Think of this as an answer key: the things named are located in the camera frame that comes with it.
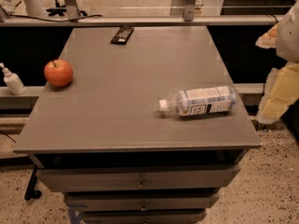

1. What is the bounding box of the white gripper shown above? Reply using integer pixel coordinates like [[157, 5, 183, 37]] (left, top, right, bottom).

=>
[[255, 1, 299, 124]]

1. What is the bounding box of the red apple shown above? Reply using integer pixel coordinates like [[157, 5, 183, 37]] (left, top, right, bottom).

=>
[[44, 60, 73, 87]]

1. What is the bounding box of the clear plastic water bottle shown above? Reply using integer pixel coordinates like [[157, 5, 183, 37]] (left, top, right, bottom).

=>
[[158, 86, 237, 117]]

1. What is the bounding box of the grey top drawer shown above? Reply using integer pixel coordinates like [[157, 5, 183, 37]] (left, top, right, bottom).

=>
[[36, 164, 240, 192]]

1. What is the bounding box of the grey drawer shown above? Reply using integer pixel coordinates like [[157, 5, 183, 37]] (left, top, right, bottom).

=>
[[64, 189, 219, 212], [36, 164, 240, 192], [82, 209, 206, 224]]

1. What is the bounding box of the grey bottom drawer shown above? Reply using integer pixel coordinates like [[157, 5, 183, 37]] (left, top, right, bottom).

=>
[[82, 209, 206, 224]]

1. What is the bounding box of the grey middle drawer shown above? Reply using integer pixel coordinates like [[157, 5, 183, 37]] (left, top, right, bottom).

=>
[[64, 189, 219, 212]]

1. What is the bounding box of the white pump dispenser bottle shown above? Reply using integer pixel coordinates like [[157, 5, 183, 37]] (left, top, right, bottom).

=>
[[0, 63, 26, 95]]

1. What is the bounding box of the black cable on rail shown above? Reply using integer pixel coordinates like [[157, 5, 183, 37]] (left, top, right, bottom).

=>
[[8, 13, 104, 23]]

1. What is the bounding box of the grey metal rail frame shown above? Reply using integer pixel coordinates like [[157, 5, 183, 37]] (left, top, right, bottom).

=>
[[0, 0, 287, 27]]

